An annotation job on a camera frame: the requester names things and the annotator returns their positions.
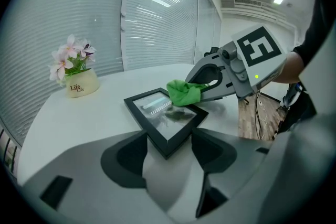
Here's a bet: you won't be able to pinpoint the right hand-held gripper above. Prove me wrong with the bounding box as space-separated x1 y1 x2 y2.
184 24 288 103

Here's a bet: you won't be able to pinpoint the pink flowers in beige pot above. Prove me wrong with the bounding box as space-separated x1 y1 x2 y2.
48 34 100 99

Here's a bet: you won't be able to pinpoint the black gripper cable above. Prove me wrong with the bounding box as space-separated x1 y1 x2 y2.
253 89 265 141

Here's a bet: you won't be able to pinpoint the white table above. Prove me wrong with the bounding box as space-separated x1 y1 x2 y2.
17 62 274 187

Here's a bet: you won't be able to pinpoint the black picture frame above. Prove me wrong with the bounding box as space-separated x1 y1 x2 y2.
123 88 209 161

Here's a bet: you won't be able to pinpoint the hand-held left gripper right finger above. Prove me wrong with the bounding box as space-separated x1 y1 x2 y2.
167 127 276 224

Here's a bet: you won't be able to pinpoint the ceiling air vent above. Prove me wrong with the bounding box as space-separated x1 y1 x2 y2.
233 0 265 7

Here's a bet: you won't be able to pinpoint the person's right forearm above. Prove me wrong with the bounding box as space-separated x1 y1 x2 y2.
270 51 305 84

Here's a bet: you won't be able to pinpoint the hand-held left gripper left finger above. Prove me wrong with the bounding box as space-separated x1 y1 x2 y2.
22 129 173 224

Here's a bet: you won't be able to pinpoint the glass partition with blinds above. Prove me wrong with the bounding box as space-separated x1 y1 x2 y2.
0 0 223 145

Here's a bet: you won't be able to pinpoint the gray hand-held device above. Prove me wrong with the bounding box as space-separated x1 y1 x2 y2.
279 82 304 108

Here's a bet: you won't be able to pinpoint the green wiping cloth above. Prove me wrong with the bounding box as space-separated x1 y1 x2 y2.
166 80 211 107

